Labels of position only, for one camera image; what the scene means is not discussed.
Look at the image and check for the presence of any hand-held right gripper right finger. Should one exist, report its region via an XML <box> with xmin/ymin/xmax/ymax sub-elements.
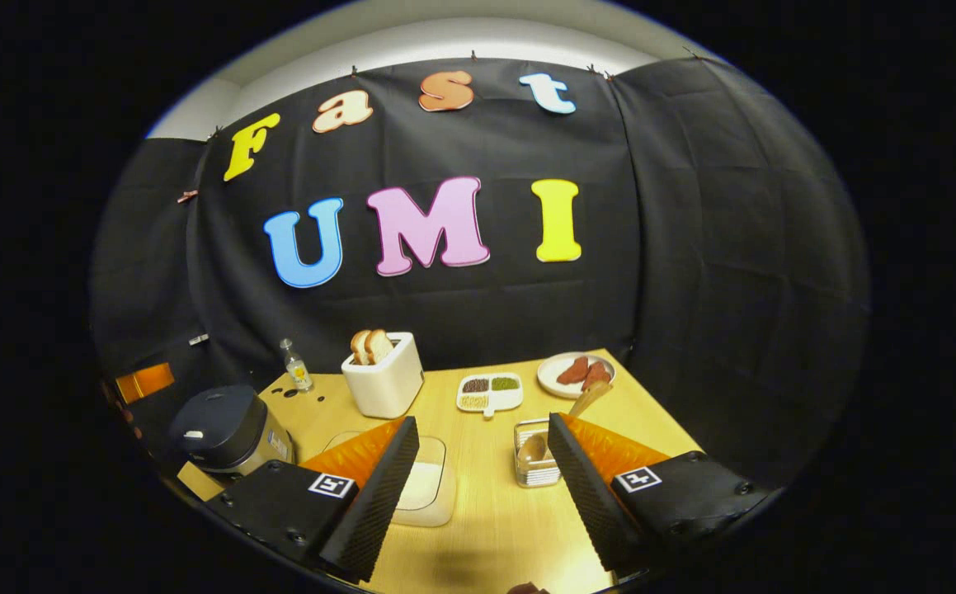
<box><xmin>547</xmin><ymin>412</ymin><xmax>774</xmax><ymax>580</ymax></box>

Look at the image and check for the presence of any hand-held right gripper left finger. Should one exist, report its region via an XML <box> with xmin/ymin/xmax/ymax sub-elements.
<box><xmin>205</xmin><ymin>415</ymin><xmax>421</xmax><ymax>585</ymax></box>

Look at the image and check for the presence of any white divided dish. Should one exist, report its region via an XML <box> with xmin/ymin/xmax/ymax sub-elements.
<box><xmin>455</xmin><ymin>372</ymin><xmax>525</xmax><ymax>419</ymax></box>

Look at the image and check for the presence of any clear plastic container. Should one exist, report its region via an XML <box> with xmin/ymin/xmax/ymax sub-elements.
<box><xmin>325</xmin><ymin>431</ymin><xmax>458</xmax><ymax>529</ymax></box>

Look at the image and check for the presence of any metal wire chopstick holder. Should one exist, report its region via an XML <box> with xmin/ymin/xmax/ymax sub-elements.
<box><xmin>514</xmin><ymin>418</ymin><xmax>563</xmax><ymax>489</ymax></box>

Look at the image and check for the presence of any white round plate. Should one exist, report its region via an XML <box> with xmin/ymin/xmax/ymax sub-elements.
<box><xmin>536</xmin><ymin>352</ymin><xmax>617</xmax><ymax>400</ymax></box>

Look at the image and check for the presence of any white toaster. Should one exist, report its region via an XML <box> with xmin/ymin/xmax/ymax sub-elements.
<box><xmin>341</xmin><ymin>332</ymin><xmax>426</xmax><ymax>420</ymax></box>

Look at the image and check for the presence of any wooden spoon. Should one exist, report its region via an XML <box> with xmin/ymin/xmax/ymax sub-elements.
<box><xmin>517</xmin><ymin>380</ymin><xmax>613</xmax><ymax>463</ymax></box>

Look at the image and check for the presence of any small glass bottle yellow label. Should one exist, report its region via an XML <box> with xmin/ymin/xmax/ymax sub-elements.
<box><xmin>280</xmin><ymin>337</ymin><xmax>314</xmax><ymax>394</ymax></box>

